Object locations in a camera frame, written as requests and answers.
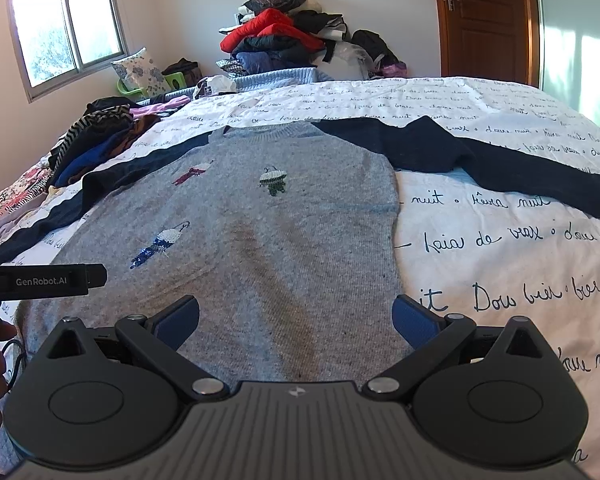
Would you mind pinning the brown garment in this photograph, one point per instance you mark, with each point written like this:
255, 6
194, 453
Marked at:
140, 127

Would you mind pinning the window with grey frame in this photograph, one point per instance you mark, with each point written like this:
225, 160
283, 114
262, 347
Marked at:
58, 42

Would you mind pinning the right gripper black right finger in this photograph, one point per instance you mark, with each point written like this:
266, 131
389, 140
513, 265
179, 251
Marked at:
435, 340

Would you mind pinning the white bedspread with script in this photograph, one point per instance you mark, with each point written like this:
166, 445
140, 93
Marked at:
502, 113

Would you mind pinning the blue garment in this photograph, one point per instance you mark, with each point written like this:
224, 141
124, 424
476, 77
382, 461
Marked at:
87, 161

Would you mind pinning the brown wooden door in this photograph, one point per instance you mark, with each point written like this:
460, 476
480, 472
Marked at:
492, 39

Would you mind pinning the red jacket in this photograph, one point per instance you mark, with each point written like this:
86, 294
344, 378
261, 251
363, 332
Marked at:
270, 22

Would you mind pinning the light blue knit blanket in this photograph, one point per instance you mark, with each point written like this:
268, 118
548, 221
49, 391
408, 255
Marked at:
280, 78

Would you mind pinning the purple garment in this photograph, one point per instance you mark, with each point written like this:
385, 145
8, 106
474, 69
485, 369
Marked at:
161, 109

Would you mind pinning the dark navy jacket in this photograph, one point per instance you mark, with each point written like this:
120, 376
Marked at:
273, 52

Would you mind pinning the white crumpled cloth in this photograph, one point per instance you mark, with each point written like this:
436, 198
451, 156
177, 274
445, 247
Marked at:
217, 85

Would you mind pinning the black backpack by wall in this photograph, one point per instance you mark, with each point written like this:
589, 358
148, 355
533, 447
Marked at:
375, 47

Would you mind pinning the floral cushion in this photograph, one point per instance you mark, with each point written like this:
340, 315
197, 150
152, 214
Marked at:
139, 71

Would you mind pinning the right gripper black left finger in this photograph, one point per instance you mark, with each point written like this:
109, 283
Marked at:
154, 343

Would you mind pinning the grey sweater with navy sleeves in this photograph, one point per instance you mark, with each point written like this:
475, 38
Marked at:
295, 239

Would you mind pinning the black striped garment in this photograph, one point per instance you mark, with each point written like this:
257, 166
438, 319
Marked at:
87, 132

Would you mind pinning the floral red sheet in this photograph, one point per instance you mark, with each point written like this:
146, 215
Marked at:
26, 188

